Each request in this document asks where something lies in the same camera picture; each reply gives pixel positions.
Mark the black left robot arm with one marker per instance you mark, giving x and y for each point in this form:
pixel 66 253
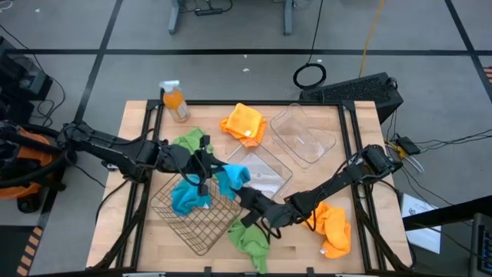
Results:
pixel 111 148

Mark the white paper sheet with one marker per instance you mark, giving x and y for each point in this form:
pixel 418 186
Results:
pixel 426 240

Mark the gray desk leg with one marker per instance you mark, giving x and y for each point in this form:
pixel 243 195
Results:
pixel 175 17
pixel 288 17

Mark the orange liquid spray bottle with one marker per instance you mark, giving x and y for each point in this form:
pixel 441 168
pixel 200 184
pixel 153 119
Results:
pixel 176 105

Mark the blue microfiber towel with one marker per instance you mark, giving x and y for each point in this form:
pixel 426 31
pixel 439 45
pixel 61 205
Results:
pixel 234 177
pixel 188 198

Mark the black perforated computer case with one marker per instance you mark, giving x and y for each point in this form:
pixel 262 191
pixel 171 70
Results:
pixel 357 90

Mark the clear plastic bin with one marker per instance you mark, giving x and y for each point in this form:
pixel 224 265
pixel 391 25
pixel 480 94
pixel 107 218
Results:
pixel 269 169
pixel 303 142

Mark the black power adapter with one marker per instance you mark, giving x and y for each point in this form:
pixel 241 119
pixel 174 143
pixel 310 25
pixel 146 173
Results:
pixel 408 145

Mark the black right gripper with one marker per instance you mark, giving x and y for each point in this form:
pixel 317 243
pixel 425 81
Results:
pixel 282 216

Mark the silver metal bracket plate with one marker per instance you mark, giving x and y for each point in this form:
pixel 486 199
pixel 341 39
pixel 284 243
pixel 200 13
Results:
pixel 111 166

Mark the black equipment stack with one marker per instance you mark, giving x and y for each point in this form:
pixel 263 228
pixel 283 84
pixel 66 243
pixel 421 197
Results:
pixel 23 81

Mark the orange and black vacuum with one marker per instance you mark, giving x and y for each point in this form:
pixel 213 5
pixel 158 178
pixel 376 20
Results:
pixel 32 154

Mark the silver aluminium rail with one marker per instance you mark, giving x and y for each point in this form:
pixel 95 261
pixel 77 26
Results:
pixel 355 275
pixel 144 275

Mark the green microfiber towel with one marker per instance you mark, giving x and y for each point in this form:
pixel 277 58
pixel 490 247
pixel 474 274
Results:
pixel 190 140
pixel 250 242

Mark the black power strip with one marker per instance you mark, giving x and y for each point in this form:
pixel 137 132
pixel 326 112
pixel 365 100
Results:
pixel 209 12

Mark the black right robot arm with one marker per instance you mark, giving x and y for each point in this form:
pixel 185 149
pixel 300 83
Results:
pixel 334 184

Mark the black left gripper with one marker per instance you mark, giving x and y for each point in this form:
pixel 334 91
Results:
pixel 177 159

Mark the orange microfiber towel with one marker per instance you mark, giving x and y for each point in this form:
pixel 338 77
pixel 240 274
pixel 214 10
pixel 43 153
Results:
pixel 244 121
pixel 334 231

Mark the gray device with blue buttons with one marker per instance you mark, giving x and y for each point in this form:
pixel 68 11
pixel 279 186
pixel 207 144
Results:
pixel 480 246

